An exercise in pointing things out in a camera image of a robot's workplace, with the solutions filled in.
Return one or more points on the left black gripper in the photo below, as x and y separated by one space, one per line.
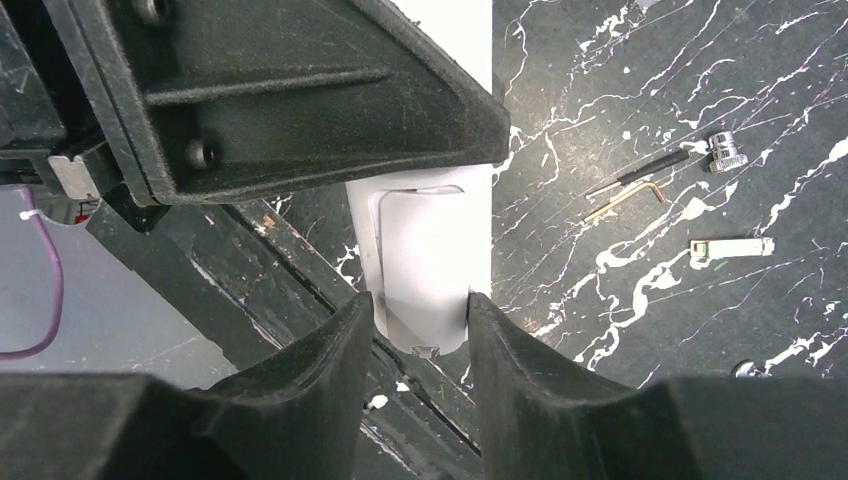
50 137

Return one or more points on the copper hex key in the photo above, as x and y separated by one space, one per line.
624 197

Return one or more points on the white remote battery cover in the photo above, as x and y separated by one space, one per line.
425 269

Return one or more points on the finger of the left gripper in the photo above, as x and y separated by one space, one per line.
217 102

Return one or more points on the small black precision screwdriver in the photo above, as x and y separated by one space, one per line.
651 168

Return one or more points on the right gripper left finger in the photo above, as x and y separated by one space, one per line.
294 415

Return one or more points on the white remote control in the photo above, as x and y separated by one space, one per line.
439 123

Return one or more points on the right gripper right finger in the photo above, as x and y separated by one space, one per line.
543 416

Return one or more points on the small silver metal socket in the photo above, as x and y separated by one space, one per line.
725 153

